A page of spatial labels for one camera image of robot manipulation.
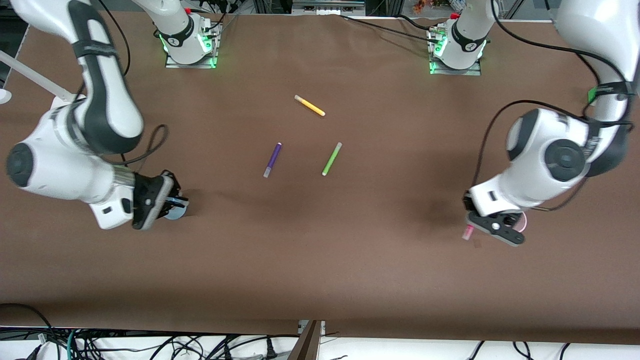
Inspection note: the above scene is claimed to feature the white metal bracket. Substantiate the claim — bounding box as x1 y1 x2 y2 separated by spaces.
297 320 327 337

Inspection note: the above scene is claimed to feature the black cable on table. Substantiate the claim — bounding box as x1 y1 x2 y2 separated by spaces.
339 14 443 42

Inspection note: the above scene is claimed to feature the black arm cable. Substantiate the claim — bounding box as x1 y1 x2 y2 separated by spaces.
97 0 170 167
472 99 632 192
490 0 632 88

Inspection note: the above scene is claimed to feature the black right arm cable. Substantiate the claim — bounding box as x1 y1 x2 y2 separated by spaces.
97 0 170 167

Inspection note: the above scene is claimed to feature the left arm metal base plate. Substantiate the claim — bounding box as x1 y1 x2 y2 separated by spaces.
427 24 484 77

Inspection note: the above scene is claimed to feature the brown wooden beam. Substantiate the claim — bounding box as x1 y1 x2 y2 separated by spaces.
287 320 324 360

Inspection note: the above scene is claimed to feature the black floor cable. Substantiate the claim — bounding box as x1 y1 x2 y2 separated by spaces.
0 302 57 353
75 332 301 360

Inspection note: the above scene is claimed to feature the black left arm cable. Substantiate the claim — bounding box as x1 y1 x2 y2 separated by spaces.
490 0 632 88
472 99 632 192

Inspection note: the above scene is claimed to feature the yellow marker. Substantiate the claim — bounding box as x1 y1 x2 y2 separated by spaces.
294 94 326 117

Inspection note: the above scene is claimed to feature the green marker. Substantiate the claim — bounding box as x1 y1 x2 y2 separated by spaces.
321 142 344 177

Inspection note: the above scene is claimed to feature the purple marker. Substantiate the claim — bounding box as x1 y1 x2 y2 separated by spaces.
263 142 283 179

